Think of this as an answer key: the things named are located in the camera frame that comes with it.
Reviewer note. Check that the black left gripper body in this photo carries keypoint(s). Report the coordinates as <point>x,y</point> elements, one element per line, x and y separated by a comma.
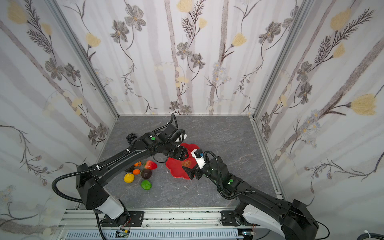
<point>181,152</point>

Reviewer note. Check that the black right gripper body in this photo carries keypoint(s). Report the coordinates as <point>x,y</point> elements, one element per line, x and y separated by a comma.
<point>193,172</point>

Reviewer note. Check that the red flower-shaped plate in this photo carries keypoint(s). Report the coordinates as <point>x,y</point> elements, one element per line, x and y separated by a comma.
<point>175,166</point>

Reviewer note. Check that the yellow lemon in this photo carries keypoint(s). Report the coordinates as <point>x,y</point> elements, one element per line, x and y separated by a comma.
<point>129,178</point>

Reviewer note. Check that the red apple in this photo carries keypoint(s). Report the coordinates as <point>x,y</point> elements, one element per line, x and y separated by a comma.
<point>187,163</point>

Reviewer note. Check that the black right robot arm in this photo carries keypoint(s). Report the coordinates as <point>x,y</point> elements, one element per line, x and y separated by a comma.
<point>292,220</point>

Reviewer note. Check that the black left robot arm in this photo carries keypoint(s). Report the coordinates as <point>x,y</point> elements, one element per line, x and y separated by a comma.
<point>91,180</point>

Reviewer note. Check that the red strawberry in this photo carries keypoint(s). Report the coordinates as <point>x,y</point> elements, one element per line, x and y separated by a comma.
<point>150,165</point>

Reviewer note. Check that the black grape bunch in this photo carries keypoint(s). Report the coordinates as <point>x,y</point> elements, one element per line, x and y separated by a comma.
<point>130,137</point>

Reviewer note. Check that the dark brown avocado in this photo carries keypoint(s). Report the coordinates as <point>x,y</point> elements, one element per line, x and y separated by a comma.
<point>146,173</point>

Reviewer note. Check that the green lime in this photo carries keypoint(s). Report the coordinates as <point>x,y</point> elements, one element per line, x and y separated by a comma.
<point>146,185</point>

